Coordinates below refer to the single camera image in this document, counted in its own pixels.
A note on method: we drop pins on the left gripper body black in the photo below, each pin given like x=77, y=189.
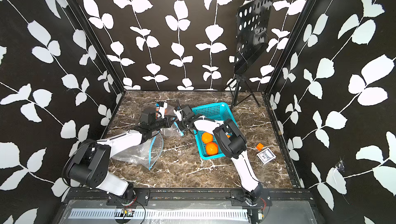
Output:
x=161, y=123

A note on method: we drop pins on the playing card box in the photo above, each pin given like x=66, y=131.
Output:
x=266, y=156

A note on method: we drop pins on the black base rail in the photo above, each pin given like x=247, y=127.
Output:
x=233, y=195

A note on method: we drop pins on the clear zip-top bag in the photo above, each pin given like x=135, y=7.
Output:
x=145, y=154
x=174, y=130

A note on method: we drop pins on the orange taken from bag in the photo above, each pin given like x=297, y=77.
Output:
x=211, y=149

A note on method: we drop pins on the small orange block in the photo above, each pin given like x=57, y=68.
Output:
x=260, y=147

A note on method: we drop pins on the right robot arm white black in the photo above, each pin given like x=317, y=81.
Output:
x=233, y=145

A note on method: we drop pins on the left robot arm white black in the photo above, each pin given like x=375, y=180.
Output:
x=89, y=163

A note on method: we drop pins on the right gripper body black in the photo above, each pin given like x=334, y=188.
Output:
x=183, y=124

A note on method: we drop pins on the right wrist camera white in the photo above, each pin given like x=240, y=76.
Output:
x=184, y=112

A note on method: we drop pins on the black music stand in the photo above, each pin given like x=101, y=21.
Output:
x=252, y=40

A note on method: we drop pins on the white slotted cable duct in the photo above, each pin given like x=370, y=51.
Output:
x=189, y=214

